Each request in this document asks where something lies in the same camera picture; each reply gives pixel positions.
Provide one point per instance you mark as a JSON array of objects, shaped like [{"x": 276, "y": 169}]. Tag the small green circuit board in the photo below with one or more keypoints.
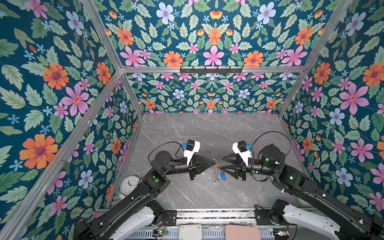
[{"x": 159, "y": 233}]

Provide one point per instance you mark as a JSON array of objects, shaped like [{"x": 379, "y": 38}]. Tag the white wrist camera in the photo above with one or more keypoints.
[
  {"x": 190, "y": 148},
  {"x": 243, "y": 150}
]

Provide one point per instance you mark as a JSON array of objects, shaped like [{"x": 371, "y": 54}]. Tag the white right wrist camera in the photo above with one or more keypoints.
[{"x": 243, "y": 150}]

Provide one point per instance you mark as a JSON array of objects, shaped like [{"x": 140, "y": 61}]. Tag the black wall hook rack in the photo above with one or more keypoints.
[{"x": 210, "y": 70}]

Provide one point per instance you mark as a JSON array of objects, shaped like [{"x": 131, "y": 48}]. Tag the white alarm clock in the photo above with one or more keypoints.
[{"x": 129, "y": 184}]

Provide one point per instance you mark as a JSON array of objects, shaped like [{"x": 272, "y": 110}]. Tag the silver metal keyring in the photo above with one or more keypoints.
[{"x": 216, "y": 172}]

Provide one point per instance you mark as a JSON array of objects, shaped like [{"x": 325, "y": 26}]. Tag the pink plastic box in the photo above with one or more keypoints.
[{"x": 237, "y": 232}]

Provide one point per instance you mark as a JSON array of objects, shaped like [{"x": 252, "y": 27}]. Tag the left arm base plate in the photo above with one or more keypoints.
[{"x": 166, "y": 217}]

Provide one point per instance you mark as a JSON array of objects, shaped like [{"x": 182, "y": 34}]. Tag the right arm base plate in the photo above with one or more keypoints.
[{"x": 263, "y": 218}]

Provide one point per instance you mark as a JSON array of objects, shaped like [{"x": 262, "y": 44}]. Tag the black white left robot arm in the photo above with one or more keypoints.
[{"x": 140, "y": 209}]

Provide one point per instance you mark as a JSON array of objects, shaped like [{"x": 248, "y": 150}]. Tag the right small circuit board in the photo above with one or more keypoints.
[{"x": 281, "y": 234}]

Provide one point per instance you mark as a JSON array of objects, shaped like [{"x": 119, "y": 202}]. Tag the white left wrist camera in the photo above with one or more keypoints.
[{"x": 190, "y": 148}]

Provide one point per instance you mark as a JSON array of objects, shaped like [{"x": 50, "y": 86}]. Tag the white plastic box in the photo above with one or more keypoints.
[{"x": 191, "y": 232}]

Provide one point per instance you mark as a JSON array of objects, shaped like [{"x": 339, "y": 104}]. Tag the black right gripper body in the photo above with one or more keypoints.
[{"x": 243, "y": 171}]

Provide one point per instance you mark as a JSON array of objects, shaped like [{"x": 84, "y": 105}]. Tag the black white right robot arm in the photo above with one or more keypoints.
[{"x": 337, "y": 221}]

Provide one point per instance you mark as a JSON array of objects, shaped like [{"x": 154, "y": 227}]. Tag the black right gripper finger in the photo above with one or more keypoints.
[
  {"x": 232, "y": 158},
  {"x": 232, "y": 171}
]

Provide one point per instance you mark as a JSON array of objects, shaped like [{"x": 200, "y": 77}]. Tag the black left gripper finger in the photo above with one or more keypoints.
[
  {"x": 202, "y": 167},
  {"x": 204, "y": 161}
]

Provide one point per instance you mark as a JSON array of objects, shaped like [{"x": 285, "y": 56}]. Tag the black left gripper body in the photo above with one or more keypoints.
[{"x": 192, "y": 168}]

